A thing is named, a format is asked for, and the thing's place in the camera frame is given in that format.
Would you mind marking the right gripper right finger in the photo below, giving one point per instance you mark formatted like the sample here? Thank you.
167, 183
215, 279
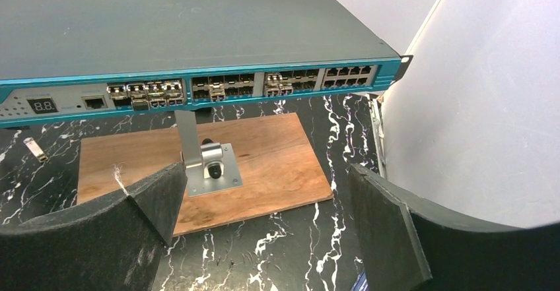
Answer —
411, 243

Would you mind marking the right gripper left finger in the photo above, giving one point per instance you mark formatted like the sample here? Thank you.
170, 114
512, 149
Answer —
112, 242

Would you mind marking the metal switch stand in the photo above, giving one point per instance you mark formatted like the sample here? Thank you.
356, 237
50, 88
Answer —
210, 166

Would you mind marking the grey teal network switch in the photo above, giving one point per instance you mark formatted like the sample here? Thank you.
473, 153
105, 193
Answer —
64, 60

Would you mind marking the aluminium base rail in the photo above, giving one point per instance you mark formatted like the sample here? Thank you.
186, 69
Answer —
378, 132

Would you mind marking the wooden base board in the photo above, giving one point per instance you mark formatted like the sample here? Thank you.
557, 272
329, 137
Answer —
278, 167

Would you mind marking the silver SFP module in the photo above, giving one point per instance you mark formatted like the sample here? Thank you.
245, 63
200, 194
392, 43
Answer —
35, 149

